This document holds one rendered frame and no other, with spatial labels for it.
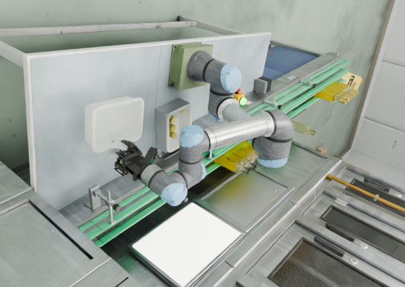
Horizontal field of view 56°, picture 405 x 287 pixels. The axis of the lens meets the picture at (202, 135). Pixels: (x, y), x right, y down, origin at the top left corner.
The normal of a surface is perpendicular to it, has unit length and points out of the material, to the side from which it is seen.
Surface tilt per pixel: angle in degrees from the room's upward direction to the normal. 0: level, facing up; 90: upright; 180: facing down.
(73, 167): 0
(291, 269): 90
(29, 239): 90
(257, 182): 90
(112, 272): 90
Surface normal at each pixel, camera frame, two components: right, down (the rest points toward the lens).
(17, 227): 0.04, -0.85
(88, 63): 0.76, 0.37
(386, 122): -0.65, 0.36
